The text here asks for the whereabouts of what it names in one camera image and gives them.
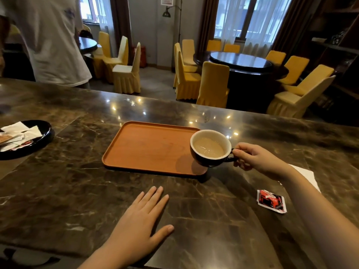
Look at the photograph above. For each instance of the person's right hand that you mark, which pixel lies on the person's right hand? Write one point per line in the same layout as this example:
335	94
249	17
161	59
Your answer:
263	161

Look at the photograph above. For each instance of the person's left hand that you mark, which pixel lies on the person's left hand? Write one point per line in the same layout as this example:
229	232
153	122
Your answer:
134	232

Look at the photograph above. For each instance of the person's right fingers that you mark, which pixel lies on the person's right fingers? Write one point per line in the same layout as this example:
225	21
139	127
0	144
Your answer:
245	156

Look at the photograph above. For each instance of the person's left thumb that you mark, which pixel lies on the person's left thumb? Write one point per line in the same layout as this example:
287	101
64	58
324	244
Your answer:
163	233

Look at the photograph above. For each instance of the person's left middle finger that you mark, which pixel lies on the person's left middle finger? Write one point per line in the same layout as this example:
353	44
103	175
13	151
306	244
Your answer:
153	200

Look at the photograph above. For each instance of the person's left little finger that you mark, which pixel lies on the person's left little finger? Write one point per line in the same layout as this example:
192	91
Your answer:
137	200

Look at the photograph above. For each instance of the black coffee cup white inside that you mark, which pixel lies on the black coffee cup white inside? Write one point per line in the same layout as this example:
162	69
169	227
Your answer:
209	161

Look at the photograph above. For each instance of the person's right forearm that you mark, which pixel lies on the person's right forearm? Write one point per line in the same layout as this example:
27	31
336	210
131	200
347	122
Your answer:
322	221

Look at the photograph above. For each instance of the person's left forearm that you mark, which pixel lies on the person's left forearm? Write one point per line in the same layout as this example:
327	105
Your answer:
106	257

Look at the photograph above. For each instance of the milky coffee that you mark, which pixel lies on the milky coffee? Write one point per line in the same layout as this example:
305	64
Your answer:
209	147

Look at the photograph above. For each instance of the red and white sachet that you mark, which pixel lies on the red and white sachet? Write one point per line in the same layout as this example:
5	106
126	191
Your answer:
271	201

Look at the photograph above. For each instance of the brown wooden tray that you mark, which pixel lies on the brown wooden tray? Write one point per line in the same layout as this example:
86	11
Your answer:
148	148

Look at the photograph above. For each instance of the flat white napkin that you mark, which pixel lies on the flat white napkin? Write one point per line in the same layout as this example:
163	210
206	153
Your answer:
308	175

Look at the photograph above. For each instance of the large round dark table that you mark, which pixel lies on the large round dark table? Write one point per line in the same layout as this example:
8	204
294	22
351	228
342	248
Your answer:
252	81

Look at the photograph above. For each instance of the group of yellow chairs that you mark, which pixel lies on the group of yellow chairs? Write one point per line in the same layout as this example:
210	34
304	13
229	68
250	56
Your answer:
213	84

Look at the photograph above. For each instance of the dark glass turntable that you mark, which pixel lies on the dark glass turntable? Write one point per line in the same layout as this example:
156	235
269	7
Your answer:
241	60

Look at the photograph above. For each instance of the black round plate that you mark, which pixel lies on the black round plate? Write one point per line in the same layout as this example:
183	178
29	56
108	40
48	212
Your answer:
42	140

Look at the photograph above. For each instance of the yellow covered dining chair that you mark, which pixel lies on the yellow covered dining chair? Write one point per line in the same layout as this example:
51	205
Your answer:
127	77
116	63
103	44

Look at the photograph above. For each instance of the window with white sheer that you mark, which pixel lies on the window with white sheer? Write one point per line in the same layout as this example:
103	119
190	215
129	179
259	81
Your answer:
238	27

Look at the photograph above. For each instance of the crumpled white napkins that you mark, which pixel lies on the crumpled white napkins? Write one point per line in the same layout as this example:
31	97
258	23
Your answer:
19	133

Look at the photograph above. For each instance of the white sheer curtain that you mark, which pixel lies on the white sheer curtain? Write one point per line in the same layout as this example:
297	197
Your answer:
266	22

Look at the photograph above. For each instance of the dark wooden shelf unit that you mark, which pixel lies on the dark wooden shelf unit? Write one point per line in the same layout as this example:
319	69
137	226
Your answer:
336	53

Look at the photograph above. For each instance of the brown curtain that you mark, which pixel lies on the brown curtain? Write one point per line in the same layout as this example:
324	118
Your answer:
208	22
294	22
121	25

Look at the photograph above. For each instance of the red cabinet box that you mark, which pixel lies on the red cabinet box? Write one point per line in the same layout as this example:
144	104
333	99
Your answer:
142	56

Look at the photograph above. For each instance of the black floor lamp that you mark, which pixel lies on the black floor lamp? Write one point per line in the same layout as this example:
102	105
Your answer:
179	19

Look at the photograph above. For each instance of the small round dark table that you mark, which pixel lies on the small round dark table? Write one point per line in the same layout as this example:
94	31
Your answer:
87	45

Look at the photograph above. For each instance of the framed wall picture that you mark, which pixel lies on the framed wall picture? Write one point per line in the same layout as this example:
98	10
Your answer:
167	1

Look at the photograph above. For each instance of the window with dark frame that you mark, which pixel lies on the window with dark frame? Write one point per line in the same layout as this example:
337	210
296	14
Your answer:
89	9

